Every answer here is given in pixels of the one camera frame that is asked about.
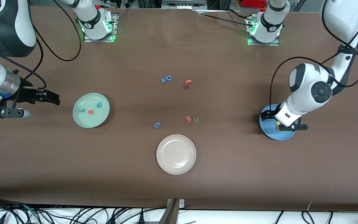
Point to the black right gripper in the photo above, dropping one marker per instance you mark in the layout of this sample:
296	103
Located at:
28	94

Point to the teal letter b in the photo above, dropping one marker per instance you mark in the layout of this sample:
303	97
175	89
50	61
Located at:
98	105

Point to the green letter n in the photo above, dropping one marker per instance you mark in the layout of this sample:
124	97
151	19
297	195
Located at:
198	120

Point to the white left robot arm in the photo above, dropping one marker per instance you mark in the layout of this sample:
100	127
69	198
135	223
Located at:
306	96

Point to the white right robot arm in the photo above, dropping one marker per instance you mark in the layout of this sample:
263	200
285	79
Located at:
23	31

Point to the blue plate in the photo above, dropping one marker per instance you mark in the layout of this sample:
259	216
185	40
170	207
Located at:
269	127

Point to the mint green plate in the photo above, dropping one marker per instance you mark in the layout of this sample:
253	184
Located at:
91	119

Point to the pink letter w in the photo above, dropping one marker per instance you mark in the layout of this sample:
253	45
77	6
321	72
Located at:
188	119

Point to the red letter t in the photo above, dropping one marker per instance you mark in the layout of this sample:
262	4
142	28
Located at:
186	86

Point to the white paper scrap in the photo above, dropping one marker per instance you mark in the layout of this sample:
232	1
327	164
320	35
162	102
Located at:
309	206

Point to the beige plate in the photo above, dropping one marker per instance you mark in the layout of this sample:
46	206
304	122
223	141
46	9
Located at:
176	154

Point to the blue letter D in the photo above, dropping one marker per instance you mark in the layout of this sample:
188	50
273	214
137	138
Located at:
166	78

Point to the red box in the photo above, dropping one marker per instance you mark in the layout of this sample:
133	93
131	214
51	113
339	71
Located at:
253	3

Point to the blue digit six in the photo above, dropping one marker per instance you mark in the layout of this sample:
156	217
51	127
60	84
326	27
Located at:
155	124

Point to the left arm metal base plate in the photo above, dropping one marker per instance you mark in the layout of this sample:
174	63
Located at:
263	44

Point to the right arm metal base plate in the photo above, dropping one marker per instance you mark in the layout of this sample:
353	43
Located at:
99	39

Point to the grey metal table bracket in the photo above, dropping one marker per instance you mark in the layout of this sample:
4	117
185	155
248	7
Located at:
172	214

